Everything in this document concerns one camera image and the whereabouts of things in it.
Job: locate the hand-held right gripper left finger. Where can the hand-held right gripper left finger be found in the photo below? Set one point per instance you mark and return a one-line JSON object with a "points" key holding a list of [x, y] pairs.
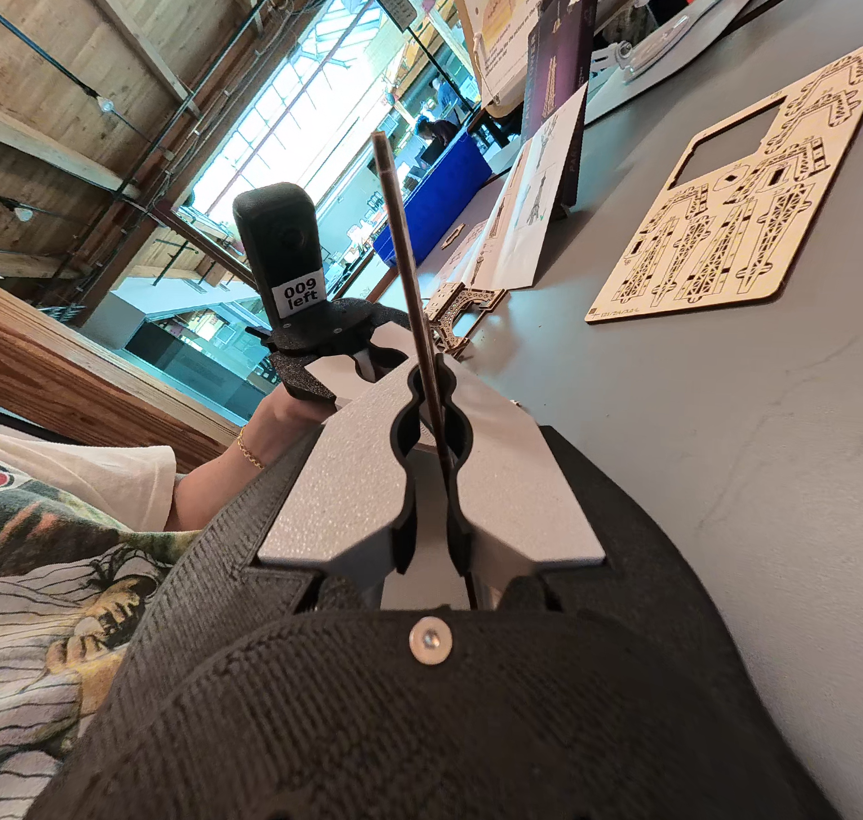
{"points": [[337, 496]]}

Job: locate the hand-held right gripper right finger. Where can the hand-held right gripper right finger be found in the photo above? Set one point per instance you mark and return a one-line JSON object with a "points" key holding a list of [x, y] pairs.
{"points": [[526, 496]]}

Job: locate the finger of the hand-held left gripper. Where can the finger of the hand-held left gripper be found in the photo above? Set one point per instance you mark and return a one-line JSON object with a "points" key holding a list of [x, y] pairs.
{"points": [[330, 378], [394, 348]]}

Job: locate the wooden puzzle sheet with arcs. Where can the wooden puzzle sheet with arcs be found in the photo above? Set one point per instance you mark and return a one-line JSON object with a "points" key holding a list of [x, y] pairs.
{"points": [[405, 260]]}

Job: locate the person's left forearm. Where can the person's left forearm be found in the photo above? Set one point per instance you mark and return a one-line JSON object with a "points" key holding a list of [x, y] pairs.
{"points": [[209, 496]]}

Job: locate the person's left hand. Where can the person's left hand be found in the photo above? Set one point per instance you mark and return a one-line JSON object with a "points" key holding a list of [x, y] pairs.
{"points": [[283, 422]]}

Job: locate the wooden tower base model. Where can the wooden tower base model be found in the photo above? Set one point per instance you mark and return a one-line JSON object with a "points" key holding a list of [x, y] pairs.
{"points": [[458, 301]]}

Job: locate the large blue storage bin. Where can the large blue storage bin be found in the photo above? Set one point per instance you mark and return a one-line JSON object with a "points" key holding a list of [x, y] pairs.
{"points": [[438, 206]]}

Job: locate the folded paper instruction sheet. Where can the folded paper instruction sheet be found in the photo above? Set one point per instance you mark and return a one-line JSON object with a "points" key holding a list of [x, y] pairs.
{"points": [[526, 240]]}

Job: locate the wooden ledge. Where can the wooden ledge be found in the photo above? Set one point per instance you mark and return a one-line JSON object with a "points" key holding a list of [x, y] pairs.
{"points": [[101, 395]]}

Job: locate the wooden sheet with tower parts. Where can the wooden sheet with tower parts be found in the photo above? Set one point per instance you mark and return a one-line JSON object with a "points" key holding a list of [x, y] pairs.
{"points": [[681, 294]]}

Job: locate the instruction poster board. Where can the instruction poster board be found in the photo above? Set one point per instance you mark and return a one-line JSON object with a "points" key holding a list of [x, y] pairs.
{"points": [[499, 24]]}

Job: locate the purple puzzle box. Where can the purple puzzle box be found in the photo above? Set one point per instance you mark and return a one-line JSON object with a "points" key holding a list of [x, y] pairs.
{"points": [[559, 58]]}

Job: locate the white articulated stand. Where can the white articulated stand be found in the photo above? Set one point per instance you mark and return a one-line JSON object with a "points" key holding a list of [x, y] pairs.
{"points": [[610, 58]]}

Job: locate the small octagonal wooden frame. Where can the small octagonal wooden frame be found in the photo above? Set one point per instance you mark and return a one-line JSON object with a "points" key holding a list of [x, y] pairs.
{"points": [[445, 240]]}

